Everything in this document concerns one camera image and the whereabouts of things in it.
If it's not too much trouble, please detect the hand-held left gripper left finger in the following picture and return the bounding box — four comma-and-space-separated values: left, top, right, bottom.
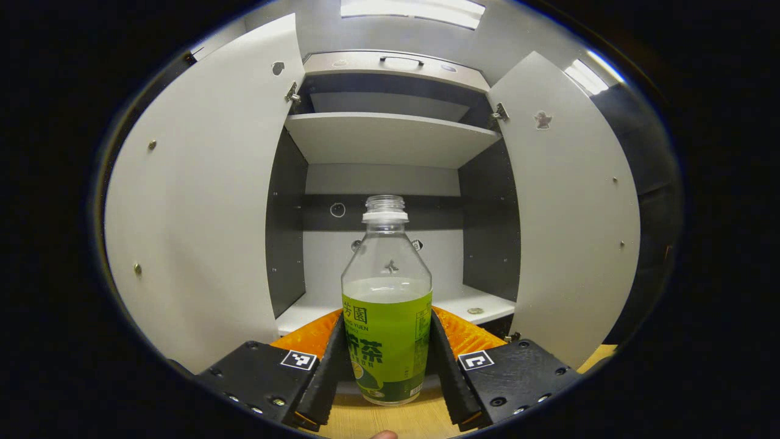
194, 308, 349, 432

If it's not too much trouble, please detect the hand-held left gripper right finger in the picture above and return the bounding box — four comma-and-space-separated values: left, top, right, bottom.
428, 305, 583, 432

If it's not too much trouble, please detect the green label plastic bottle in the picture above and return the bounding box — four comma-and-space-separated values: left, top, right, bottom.
341, 195, 433, 406

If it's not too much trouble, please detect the white and grey cabinet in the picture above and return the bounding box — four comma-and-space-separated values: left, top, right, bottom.
265, 50, 522, 339

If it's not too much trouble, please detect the white cabinet door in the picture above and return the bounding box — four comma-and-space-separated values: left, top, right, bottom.
104, 13, 305, 374
487, 51, 642, 369

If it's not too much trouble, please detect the white cabinet shelf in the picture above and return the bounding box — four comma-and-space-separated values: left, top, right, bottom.
285, 112, 502, 169
310, 91, 471, 123
276, 282, 516, 337

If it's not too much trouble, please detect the white cabinet drawer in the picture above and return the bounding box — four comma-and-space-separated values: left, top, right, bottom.
303, 51, 491, 93

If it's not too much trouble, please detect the ceiling light panel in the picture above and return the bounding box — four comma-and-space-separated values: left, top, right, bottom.
340, 0, 486, 30
564, 58, 625, 95

